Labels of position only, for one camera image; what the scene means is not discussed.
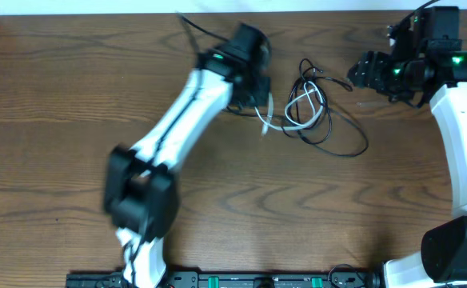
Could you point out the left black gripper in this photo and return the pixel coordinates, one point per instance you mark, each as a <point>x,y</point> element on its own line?
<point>260,86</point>

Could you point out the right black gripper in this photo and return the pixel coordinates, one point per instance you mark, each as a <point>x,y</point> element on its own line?
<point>369,67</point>

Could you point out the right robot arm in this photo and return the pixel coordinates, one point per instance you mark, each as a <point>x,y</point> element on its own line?
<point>427,66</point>

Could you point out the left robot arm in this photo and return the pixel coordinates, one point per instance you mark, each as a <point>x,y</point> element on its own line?
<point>141,186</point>

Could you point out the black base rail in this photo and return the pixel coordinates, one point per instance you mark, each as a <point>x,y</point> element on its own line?
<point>193,279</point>

